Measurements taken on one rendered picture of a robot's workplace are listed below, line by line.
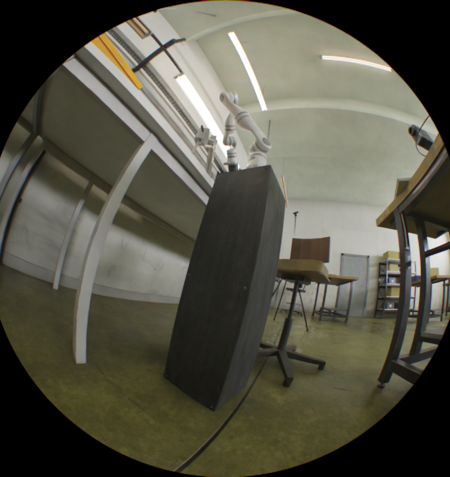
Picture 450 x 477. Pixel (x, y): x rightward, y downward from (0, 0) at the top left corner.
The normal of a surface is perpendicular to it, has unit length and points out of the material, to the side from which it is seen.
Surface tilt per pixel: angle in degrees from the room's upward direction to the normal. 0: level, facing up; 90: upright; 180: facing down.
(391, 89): 180
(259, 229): 90
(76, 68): 90
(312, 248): 90
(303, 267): 90
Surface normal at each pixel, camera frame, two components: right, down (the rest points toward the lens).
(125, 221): 0.88, 0.08
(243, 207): -0.51, -0.36
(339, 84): -0.23, 0.93
